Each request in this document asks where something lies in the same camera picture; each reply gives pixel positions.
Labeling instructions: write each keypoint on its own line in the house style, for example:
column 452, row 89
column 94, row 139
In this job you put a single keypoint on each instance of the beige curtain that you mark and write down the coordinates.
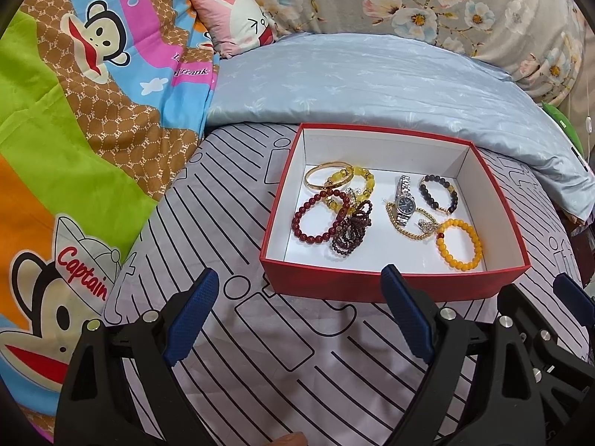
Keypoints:
column 586, row 55

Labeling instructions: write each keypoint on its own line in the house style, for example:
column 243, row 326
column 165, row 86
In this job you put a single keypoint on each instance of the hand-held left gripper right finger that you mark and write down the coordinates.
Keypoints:
column 409, row 320

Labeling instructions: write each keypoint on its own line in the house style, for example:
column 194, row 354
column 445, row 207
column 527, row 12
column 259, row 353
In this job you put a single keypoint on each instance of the silver wristwatch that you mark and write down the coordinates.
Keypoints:
column 404, row 202

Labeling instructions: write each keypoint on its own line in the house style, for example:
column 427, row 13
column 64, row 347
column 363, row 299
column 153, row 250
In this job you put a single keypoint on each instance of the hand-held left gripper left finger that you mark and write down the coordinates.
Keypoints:
column 195, row 316

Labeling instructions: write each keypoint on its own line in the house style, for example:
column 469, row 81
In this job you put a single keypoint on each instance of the light blue quilt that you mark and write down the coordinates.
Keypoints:
column 372, row 79

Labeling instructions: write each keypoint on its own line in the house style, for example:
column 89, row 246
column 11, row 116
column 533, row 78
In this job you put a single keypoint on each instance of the red cardboard box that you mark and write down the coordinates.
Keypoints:
column 325, row 283

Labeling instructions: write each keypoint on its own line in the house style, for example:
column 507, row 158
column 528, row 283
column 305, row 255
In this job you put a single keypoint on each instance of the grey striped bed sheet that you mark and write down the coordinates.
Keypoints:
column 279, row 357

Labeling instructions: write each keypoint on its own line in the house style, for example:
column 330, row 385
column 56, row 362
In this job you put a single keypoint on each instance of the cartoon monkey blanket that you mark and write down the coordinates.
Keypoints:
column 69, row 125

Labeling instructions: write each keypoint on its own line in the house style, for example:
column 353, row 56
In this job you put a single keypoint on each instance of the silver flower ornament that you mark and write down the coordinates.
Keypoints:
column 353, row 193

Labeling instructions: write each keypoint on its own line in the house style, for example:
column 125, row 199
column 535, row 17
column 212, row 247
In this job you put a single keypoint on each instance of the pink rabbit pillow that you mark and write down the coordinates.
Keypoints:
column 232, row 18

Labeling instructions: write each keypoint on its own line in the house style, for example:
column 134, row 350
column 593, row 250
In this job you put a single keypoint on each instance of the person's left hand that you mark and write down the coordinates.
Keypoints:
column 288, row 440

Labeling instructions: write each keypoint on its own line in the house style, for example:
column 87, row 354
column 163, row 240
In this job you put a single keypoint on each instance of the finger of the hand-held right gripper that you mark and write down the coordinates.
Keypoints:
column 574, row 297
column 525, row 311

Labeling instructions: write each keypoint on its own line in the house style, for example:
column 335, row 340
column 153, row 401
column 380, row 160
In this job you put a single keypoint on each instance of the gold bangle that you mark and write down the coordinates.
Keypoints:
column 310, row 172

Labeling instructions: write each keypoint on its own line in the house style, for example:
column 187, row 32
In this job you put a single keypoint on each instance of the green plastic object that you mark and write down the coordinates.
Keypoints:
column 560, row 118

